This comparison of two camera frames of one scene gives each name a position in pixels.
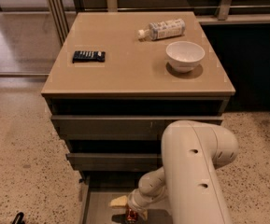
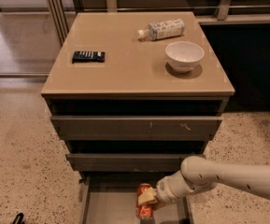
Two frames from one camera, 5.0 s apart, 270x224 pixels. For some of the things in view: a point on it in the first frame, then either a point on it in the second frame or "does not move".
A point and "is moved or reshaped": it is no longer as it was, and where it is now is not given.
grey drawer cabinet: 116,81 does not move
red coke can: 131,216 is moved or reshaped
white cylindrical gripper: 134,203 → 164,190
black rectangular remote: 85,56 does not move
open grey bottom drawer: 98,189 does not move
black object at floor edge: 19,218 does not move
